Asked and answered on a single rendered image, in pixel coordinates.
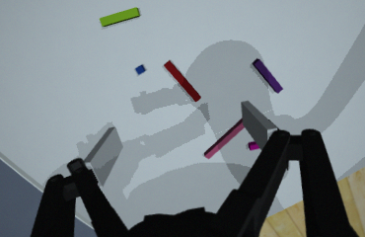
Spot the small blue block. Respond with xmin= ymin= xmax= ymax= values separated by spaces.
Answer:
xmin=135 ymin=64 xmax=145 ymax=75

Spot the magenta rectangular block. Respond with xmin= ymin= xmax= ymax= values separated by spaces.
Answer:
xmin=248 ymin=141 xmax=259 ymax=150

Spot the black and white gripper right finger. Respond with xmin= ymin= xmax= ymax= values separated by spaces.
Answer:
xmin=196 ymin=101 xmax=359 ymax=237

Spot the pink rod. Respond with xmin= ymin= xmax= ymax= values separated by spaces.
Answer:
xmin=204 ymin=119 xmax=244 ymax=159

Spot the lime green rod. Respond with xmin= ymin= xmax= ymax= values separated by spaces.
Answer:
xmin=100 ymin=7 xmax=140 ymax=27

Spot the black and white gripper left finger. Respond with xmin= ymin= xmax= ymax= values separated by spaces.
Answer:
xmin=31 ymin=127 xmax=133 ymax=237

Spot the dark red rod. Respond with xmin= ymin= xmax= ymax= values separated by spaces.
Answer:
xmin=164 ymin=60 xmax=201 ymax=102

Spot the purple rod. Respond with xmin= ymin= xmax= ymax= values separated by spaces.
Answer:
xmin=252 ymin=58 xmax=283 ymax=94

